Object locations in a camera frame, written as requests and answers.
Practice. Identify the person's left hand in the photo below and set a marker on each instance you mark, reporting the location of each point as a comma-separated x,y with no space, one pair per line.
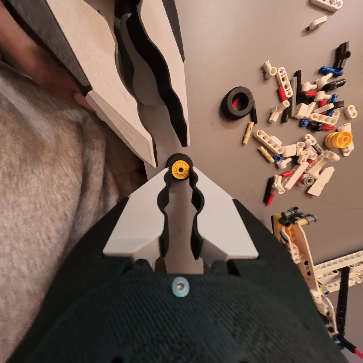
34,56

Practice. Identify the pile of loose lego pieces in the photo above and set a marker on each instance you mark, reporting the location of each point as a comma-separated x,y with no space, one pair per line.
268,139

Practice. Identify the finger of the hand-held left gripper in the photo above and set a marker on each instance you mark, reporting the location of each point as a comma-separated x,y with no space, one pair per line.
170,56
93,56

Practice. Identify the red lego pin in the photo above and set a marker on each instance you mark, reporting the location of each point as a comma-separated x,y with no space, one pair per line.
236,102

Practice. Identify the black lego tyre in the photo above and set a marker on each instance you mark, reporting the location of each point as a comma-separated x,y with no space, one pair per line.
168,163
227,109

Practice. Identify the yellow lego wheel hub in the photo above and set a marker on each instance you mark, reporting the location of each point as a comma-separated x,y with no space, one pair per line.
339,139
180,169

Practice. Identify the black lego pin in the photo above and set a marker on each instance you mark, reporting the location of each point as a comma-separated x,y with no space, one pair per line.
253,113

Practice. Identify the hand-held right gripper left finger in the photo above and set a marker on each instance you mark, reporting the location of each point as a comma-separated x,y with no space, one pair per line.
133,227

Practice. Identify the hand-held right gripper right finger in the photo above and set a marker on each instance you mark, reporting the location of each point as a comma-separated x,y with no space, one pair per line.
224,227

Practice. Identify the tan lego pin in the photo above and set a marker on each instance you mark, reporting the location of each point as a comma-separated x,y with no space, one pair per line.
248,132

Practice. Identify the person's grey hoodie torso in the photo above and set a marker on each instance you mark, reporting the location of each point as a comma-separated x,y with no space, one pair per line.
42,198

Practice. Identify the zebra striped lego aircraft model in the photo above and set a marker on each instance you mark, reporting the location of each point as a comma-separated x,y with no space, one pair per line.
300,249

